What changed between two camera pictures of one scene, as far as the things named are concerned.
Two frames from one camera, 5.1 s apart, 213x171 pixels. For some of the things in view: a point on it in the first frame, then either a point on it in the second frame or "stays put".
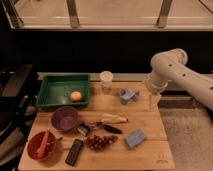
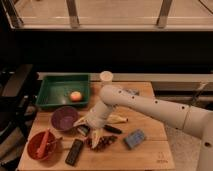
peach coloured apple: [76, 96] stays put
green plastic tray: [56, 90] stays put
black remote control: [73, 152] stays put
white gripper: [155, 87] to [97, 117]
